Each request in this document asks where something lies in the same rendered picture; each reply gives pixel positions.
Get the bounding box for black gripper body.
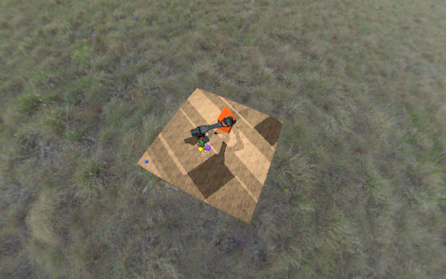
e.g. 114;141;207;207
201;134;209;143

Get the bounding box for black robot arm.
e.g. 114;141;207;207
190;115;234;140

